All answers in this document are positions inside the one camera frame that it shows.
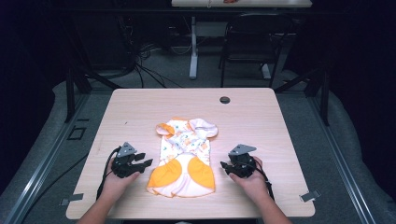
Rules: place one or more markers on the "white and orange baby garment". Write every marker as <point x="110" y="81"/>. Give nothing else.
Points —
<point x="183" y="161"/>

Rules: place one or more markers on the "white table leg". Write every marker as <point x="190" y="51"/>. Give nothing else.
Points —
<point x="193" y="53"/>

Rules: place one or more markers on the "black chair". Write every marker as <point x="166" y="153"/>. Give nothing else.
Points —
<point x="255" y="37"/>

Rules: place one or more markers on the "aluminium floor rail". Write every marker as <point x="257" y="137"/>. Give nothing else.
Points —
<point x="46" y="161"/>
<point x="341" y="161"/>

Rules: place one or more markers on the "person's left hand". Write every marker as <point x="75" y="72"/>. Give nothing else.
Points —
<point x="115" y="185"/>

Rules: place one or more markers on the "black metal stand frame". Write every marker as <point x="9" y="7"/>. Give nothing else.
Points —
<point x="71" y="93"/>
<point x="325" y="93"/>

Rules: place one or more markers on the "grey tape strip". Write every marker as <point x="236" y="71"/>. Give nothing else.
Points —
<point x="73" y="198"/>
<point x="309" y="196"/>

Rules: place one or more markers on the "person's right hand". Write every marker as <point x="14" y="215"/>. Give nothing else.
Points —
<point x="253" y="183"/>

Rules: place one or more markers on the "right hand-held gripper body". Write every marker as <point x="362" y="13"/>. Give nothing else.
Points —
<point x="244" y="163"/>

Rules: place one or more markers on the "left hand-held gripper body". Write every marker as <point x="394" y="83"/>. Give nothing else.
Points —
<point x="124" y="165"/>

